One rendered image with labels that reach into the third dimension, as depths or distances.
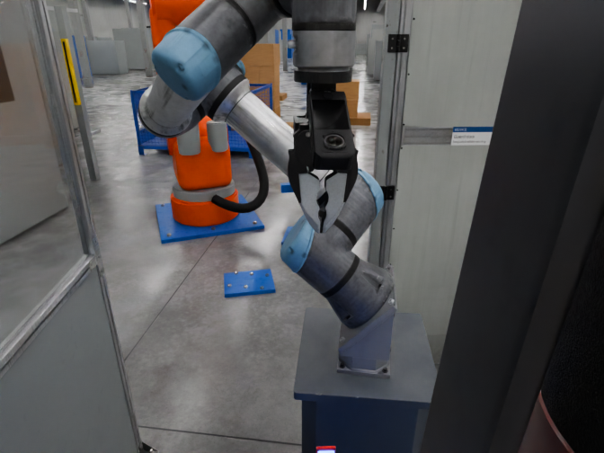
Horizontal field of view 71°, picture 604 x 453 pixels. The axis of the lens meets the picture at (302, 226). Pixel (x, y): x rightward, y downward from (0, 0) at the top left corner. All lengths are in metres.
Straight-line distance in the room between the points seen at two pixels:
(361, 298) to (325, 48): 0.54
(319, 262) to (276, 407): 1.49
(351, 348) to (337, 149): 0.56
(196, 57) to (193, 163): 3.47
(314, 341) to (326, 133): 0.67
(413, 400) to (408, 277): 1.31
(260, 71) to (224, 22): 7.54
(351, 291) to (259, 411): 1.46
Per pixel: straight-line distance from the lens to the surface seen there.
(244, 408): 2.29
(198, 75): 0.52
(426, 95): 1.92
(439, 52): 1.92
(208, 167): 4.00
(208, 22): 0.54
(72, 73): 5.82
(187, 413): 2.32
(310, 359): 1.01
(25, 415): 1.34
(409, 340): 1.09
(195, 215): 4.08
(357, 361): 0.96
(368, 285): 0.89
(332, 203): 0.56
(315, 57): 0.52
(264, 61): 8.02
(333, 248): 0.87
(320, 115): 0.50
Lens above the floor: 1.67
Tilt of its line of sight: 24 degrees down
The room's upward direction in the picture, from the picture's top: straight up
